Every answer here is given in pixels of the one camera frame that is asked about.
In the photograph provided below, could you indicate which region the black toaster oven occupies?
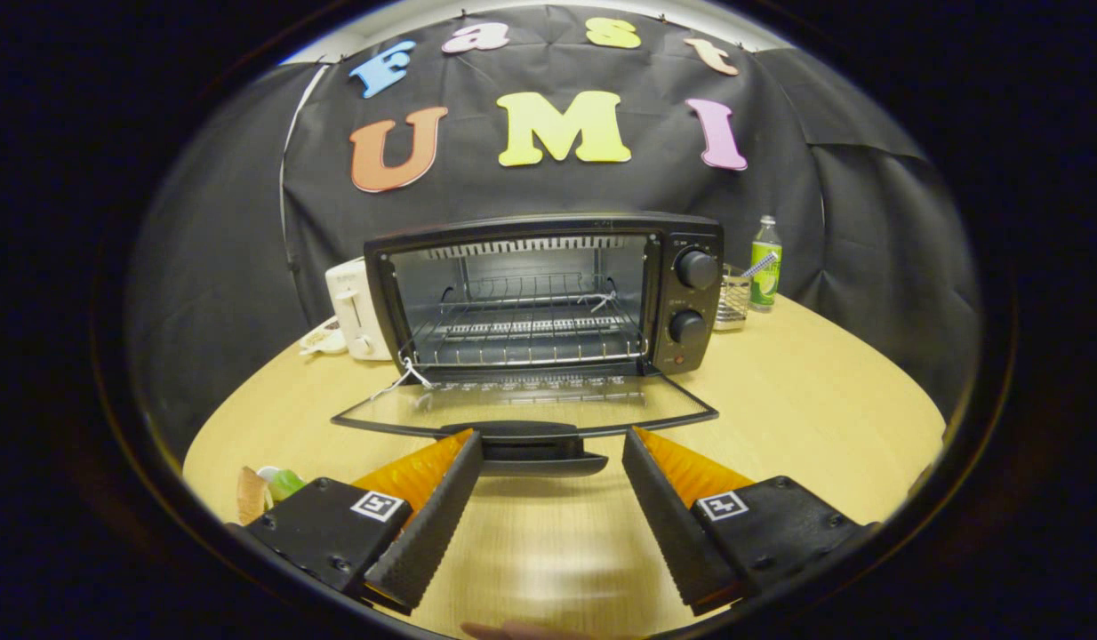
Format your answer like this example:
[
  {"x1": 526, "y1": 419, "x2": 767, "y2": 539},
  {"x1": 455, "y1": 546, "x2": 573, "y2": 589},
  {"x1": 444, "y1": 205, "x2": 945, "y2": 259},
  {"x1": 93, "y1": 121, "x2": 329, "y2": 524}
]
[{"x1": 331, "y1": 212, "x2": 725, "y2": 478}]

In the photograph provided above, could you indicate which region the green drink bottle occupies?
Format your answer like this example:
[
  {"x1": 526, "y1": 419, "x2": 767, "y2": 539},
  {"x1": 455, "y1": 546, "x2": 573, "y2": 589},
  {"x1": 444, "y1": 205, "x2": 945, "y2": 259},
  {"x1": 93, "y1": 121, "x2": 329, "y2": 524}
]
[{"x1": 749, "y1": 215, "x2": 783, "y2": 312}]

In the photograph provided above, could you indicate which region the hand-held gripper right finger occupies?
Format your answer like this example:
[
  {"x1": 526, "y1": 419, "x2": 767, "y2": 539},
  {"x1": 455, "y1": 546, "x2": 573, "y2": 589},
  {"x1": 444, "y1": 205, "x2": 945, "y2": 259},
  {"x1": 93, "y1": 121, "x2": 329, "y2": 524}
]
[{"x1": 621, "y1": 427, "x2": 874, "y2": 616}]

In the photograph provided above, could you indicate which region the white bread sandwich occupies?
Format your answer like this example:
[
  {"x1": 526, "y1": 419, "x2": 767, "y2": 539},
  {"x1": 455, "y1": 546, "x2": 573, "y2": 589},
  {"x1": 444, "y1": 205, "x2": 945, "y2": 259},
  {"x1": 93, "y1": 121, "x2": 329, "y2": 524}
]
[{"x1": 237, "y1": 465, "x2": 308, "y2": 525}]

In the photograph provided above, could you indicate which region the small white dish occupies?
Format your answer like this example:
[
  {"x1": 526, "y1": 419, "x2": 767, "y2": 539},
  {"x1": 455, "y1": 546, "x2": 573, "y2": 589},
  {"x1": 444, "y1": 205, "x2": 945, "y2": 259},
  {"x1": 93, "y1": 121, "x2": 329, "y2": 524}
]
[{"x1": 298, "y1": 318, "x2": 349, "y2": 356}]

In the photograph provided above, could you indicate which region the black backdrop cloth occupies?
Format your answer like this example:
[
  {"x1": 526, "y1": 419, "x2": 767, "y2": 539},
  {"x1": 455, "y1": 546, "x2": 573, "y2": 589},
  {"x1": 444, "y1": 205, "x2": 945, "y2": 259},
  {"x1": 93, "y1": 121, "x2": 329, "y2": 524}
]
[{"x1": 126, "y1": 4, "x2": 983, "y2": 463}]

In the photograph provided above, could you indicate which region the clear wire basket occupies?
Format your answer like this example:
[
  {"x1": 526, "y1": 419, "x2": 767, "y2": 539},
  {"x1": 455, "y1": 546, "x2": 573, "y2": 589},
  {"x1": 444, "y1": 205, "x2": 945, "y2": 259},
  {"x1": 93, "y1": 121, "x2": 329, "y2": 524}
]
[{"x1": 714, "y1": 264, "x2": 752, "y2": 332}]

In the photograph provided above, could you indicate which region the white pop-up toaster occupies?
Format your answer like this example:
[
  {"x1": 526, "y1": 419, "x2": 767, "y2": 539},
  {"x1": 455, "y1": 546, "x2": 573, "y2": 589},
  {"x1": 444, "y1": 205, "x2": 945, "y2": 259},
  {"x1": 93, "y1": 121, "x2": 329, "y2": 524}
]
[{"x1": 324, "y1": 258, "x2": 394, "y2": 362}]

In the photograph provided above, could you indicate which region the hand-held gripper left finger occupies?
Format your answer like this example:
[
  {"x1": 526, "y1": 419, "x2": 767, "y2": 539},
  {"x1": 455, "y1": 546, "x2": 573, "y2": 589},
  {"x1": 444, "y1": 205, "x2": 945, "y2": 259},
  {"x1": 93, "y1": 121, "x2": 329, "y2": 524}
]
[{"x1": 244, "y1": 429, "x2": 484, "y2": 614}]

